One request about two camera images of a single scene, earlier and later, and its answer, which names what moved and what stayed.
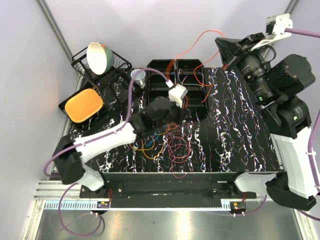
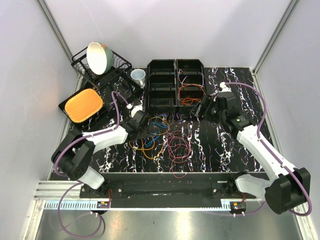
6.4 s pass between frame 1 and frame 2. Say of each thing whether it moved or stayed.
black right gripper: moved
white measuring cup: stayed
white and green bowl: stayed
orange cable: moved
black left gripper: moved
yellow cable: stayed
